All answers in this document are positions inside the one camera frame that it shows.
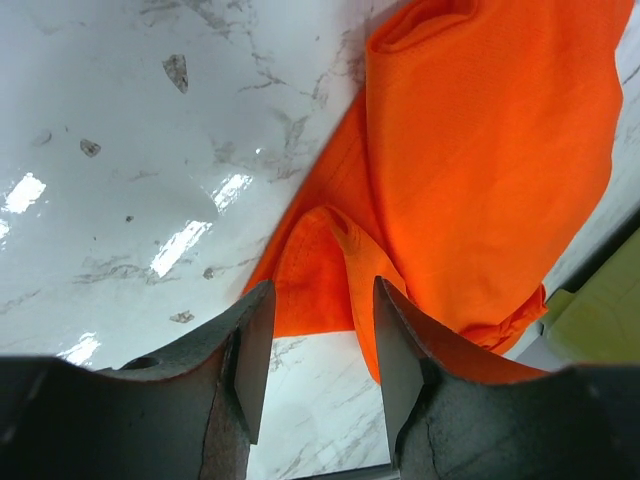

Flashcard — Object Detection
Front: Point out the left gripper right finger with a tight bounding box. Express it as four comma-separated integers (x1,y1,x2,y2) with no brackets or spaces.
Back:
373,278,639,479

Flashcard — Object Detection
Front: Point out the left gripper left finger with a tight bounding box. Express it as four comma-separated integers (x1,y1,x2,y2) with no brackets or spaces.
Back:
1,281,276,479

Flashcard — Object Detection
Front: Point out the orange t shirt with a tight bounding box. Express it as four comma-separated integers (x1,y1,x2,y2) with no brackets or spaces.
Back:
250,1,634,375

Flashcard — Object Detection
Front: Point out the olive green laundry basket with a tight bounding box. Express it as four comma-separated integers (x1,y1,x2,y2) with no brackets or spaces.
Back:
541,233,639,365

